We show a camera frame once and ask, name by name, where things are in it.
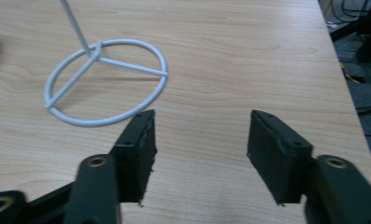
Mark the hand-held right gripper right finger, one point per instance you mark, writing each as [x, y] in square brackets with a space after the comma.
[275, 158]

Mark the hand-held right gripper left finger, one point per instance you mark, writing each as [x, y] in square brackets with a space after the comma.
[136, 155]

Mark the black metal stand bar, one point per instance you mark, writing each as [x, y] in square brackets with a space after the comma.
[354, 27]

